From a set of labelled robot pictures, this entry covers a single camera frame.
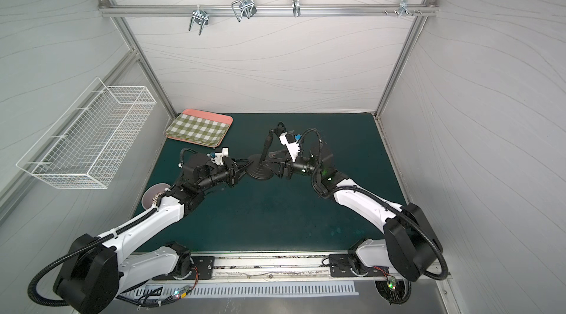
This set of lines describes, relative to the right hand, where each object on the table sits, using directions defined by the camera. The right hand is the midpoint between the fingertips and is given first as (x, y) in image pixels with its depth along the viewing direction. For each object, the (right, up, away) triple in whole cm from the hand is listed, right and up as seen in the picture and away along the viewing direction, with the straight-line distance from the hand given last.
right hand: (266, 158), depth 72 cm
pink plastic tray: (-38, +18, +45) cm, 62 cm away
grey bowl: (-49, -17, +13) cm, 53 cm away
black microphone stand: (-4, -3, +3) cm, 6 cm away
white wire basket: (-56, +5, -4) cm, 57 cm away
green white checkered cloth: (-41, +11, +42) cm, 59 cm away
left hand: (-4, -2, +2) cm, 5 cm away
